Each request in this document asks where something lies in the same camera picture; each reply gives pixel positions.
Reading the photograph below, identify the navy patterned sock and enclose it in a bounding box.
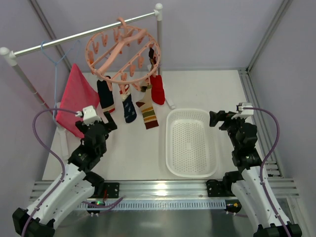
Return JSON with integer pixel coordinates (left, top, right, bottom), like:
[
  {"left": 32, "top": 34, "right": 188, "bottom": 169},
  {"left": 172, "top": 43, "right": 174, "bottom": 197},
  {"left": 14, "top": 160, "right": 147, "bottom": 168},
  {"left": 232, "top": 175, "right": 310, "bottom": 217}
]
[{"left": 119, "top": 85, "right": 137, "bottom": 123}]

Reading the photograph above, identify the navy sock red toe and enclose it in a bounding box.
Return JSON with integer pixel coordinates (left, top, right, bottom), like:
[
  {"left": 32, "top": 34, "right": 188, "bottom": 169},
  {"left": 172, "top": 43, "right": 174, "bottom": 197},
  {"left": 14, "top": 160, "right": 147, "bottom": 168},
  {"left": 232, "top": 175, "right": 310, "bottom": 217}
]
[{"left": 97, "top": 80, "right": 115, "bottom": 113}]

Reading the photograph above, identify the beige striped sock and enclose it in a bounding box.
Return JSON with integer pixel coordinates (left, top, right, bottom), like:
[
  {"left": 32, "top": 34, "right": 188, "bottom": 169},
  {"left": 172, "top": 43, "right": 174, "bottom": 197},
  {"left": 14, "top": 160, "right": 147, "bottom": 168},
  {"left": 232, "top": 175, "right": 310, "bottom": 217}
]
[{"left": 136, "top": 85, "right": 158, "bottom": 129}]

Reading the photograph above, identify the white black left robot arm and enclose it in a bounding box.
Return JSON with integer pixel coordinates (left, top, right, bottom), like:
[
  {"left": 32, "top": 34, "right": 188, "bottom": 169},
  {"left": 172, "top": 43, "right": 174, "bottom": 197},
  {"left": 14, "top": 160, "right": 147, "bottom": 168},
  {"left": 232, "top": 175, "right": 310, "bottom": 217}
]
[{"left": 12, "top": 106, "right": 117, "bottom": 237}]

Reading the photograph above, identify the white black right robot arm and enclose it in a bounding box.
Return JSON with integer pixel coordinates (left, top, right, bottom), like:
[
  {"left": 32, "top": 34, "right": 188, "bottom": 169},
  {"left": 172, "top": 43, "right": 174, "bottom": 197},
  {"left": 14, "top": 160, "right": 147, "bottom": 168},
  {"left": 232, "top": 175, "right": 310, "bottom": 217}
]
[{"left": 209, "top": 111, "right": 302, "bottom": 237}]

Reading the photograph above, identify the pink round clip hanger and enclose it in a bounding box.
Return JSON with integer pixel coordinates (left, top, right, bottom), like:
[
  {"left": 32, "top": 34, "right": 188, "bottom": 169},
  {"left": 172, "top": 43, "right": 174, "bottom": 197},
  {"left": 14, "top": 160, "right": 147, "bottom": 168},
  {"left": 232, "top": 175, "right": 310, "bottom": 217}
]
[{"left": 85, "top": 18, "right": 161, "bottom": 91}]

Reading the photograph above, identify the dark striped sock on hanger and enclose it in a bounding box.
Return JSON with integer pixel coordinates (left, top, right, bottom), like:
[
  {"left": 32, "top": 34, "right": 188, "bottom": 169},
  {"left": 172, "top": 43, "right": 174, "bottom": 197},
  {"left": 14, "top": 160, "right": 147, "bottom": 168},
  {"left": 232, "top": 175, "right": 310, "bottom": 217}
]
[{"left": 149, "top": 47, "right": 157, "bottom": 66}]

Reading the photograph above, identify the white perforated plastic basket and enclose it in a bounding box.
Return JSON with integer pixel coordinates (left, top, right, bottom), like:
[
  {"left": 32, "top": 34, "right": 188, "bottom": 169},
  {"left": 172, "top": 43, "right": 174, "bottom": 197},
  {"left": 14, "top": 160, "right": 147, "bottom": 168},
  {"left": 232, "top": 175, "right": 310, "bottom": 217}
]
[{"left": 165, "top": 109, "right": 218, "bottom": 178}]

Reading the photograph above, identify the pink cloth towel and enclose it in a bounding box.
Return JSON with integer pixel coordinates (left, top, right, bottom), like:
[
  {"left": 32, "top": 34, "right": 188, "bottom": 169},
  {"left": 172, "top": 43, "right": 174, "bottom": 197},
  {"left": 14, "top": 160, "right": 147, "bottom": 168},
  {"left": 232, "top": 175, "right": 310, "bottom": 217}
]
[{"left": 56, "top": 64, "right": 100, "bottom": 138}]

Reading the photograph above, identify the white metal clothes rack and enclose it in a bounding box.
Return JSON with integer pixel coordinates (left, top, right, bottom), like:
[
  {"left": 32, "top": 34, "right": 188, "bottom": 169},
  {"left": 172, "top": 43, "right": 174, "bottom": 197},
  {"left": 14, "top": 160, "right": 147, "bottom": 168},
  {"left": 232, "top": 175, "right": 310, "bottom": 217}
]
[{"left": 0, "top": 2, "right": 177, "bottom": 163}]

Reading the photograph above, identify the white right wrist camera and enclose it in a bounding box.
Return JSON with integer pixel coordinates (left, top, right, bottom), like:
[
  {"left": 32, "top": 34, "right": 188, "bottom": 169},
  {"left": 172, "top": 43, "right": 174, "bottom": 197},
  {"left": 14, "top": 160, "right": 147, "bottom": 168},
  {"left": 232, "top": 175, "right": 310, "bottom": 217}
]
[{"left": 232, "top": 102, "right": 254, "bottom": 119}]

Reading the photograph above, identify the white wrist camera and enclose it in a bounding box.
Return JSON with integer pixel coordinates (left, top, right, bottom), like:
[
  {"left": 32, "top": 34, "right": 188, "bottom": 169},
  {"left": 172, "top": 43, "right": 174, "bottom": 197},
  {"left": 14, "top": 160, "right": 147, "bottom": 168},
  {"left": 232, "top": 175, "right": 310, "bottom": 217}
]
[
  {"left": 82, "top": 106, "right": 101, "bottom": 126},
  {"left": 232, "top": 102, "right": 254, "bottom": 119}
]

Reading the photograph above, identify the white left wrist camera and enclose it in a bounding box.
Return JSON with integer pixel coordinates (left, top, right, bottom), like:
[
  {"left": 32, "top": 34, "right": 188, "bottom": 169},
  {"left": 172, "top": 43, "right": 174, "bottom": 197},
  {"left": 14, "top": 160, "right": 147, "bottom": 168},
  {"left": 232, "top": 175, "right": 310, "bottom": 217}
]
[{"left": 82, "top": 106, "right": 101, "bottom": 126}]

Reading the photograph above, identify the white cable duct strip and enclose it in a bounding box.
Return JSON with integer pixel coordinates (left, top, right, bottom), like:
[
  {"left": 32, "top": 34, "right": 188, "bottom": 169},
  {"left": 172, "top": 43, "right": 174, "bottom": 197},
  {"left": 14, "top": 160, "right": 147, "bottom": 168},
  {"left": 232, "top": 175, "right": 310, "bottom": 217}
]
[{"left": 40, "top": 199, "right": 227, "bottom": 211}]

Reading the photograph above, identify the aluminium rail frame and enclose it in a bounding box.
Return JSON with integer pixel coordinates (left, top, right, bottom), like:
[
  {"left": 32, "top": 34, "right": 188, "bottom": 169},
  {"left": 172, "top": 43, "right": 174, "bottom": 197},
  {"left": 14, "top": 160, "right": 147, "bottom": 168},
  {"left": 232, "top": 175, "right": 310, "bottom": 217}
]
[{"left": 29, "top": 69, "right": 301, "bottom": 200}]

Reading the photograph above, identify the light blue wire hanger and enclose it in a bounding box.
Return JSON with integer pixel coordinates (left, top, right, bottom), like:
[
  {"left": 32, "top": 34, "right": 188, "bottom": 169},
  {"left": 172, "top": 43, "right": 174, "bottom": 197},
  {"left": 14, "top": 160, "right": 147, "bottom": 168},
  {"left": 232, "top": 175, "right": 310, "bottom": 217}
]
[{"left": 40, "top": 39, "right": 82, "bottom": 121}]

